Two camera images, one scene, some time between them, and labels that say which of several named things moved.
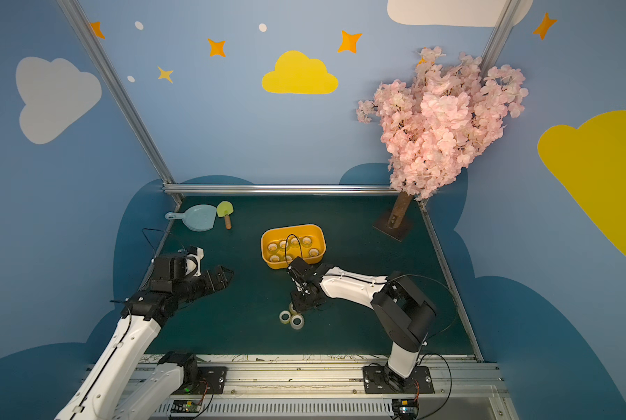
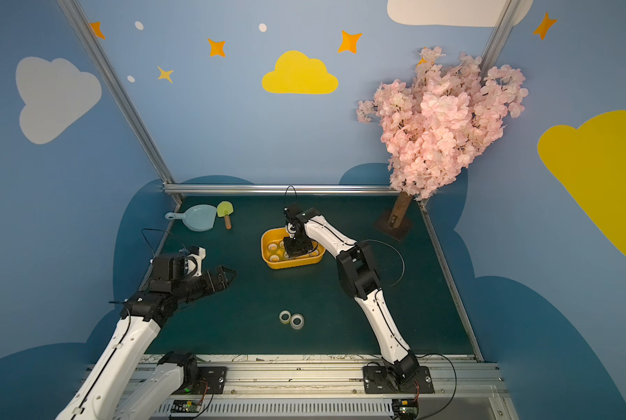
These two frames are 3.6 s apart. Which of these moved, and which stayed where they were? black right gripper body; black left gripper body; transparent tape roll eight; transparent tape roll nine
Moved: black right gripper body
Stayed: black left gripper body; transparent tape roll eight; transparent tape roll nine
